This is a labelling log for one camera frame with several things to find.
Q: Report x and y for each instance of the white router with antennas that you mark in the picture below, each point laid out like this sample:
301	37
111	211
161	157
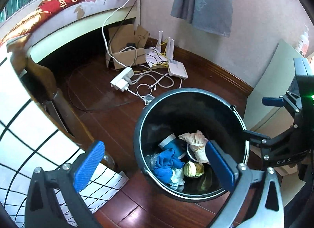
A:
169	46

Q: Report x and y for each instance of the brown wooden table frame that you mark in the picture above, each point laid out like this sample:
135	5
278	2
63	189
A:
41	76

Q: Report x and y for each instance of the beige paper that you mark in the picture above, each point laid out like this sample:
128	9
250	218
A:
196	142

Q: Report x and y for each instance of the floral purple bed sheet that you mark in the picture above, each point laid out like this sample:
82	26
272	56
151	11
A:
98	4

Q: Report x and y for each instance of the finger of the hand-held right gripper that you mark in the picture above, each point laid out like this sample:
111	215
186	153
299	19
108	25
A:
272	101
255	136

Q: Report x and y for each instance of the cardboard box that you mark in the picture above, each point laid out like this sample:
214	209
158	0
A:
125	57

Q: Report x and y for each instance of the yellow wad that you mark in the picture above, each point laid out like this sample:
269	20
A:
192	169

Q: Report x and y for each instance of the grey curtain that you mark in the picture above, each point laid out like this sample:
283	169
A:
203	2

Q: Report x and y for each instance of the table with grid cloth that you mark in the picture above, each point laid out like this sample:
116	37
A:
24	132

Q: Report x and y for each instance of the flat white modem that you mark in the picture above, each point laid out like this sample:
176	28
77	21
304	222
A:
177	68

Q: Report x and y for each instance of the white paper cup blue print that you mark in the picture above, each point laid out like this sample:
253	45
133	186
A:
170	145

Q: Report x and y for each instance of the blue cloth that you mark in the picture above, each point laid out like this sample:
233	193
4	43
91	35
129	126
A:
164	166

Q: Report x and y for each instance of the white bed with red headboard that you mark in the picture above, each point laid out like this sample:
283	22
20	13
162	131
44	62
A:
73	34

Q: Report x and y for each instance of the white power strip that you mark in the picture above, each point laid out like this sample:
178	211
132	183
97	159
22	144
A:
122	79

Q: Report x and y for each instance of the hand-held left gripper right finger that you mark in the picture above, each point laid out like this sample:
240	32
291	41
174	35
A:
219	166

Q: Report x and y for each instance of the white pump bottle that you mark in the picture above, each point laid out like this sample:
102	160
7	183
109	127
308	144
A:
303	41

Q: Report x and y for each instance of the black bucket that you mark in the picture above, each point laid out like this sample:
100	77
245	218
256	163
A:
157	110

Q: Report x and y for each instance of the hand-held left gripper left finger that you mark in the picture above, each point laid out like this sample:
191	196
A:
88	166

